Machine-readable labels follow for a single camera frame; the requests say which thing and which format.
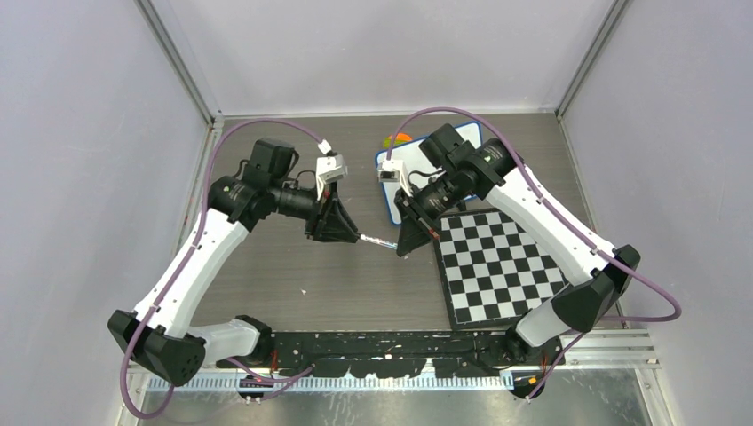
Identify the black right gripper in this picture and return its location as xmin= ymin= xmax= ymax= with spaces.
xmin=393 ymin=168 xmax=466 ymax=256

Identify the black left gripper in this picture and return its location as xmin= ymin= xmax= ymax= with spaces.
xmin=271 ymin=177 xmax=359 ymax=242

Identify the black white marker pen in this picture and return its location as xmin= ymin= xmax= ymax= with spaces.
xmin=360 ymin=233 xmax=398 ymax=250

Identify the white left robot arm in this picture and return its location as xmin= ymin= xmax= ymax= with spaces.
xmin=107 ymin=138 xmax=361 ymax=387

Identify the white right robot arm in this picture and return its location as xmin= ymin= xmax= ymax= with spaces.
xmin=393 ymin=124 xmax=640 ymax=365

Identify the blue framed whiteboard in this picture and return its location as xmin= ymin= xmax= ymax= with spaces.
xmin=380 ymin=121 xmax=482 ymax=225

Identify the black white checkerboard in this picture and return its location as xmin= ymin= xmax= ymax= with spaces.
xmin=433 ymin=209 xmax=567 ymax=330

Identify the orange green round object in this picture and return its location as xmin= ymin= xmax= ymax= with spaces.
xmin=382 ymin=132 xmax=413 ymax=149

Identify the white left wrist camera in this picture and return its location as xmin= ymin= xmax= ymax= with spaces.
xmin=314 ymin=139 xmax=347 ymax=201

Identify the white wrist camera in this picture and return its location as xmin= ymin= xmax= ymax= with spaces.
xmin=376 ymin=159 xmax=414 ymax=197
xmin=314 ymin=139 xmax=347 ymax=201

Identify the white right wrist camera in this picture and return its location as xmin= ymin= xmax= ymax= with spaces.
xmin=376 ymin=159 xmax=414 ymax=197

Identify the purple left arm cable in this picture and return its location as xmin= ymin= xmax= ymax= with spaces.
xmin=119 ymin=118 xmax=334 ymax=421

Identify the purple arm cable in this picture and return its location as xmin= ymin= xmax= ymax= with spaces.
xmin=119 ymin=118 xmax=334 ymax=421
xmin=384 ymin=106 xmax=684 ymax=402

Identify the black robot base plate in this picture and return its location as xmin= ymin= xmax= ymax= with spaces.
xmin=218 ymin=331 xmax=563 ymax=379

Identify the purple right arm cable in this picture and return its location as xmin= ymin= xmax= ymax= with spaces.
xmin=384 ymin=106 xmax=684 ymax=402

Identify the aluminium front frame rail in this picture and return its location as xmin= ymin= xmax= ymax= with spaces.
xmin=180 ymin=329 xmax=660 ymax=395

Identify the aluminium left frame post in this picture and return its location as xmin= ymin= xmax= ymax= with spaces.
xmin=134 ymin=0 xmax=221 ymax=126

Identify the aluminium frame post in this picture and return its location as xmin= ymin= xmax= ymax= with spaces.
xmin=134 ymin=0 xmax=221 ymax=126
xmin=555 ymin=0 xmax=633 ymax=122

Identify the aluminium right frame post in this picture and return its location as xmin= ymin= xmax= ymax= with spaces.
xmin=555 ymin=0 xmax=633 ymax=122

